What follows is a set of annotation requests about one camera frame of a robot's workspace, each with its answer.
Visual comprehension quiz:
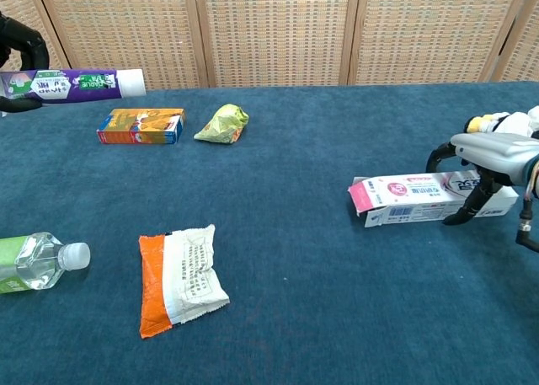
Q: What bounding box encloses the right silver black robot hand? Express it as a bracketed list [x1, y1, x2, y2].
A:
[425, 131, 539, 227]

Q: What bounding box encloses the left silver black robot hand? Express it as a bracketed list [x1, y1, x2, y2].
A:
[0, 12, 50, 115]

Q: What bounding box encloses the purple toothpaste tube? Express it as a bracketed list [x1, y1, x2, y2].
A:
[0, 67, 147, 104]

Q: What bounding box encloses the white pink toothpaste box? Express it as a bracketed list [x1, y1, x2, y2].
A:
[347, 169, 520, 229]

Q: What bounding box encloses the orange blue snack box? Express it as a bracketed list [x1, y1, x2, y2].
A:
[96, 108, 186, 146]

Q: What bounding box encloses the black white penguin plush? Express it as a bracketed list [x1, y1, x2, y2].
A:
[464, 105, 539, 142]

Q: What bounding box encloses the yellow-green crumpled snack bag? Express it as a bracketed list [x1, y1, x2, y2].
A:
[193, 103, 250, 146]

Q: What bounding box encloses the teal felt table mat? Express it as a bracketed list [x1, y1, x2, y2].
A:
[0, 80, 539, 385]

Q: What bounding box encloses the clear bottle green label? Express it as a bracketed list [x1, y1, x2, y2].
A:
[0, 232, 92, 296]

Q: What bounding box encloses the bamboo folding screen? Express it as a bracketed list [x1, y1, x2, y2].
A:
[0, 0, 539, 96]

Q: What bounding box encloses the orange white snack packet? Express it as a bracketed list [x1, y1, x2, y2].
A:
[138, 223, 231, 340]

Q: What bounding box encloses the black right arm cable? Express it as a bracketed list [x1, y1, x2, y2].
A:
[515, 193, 539, 254]

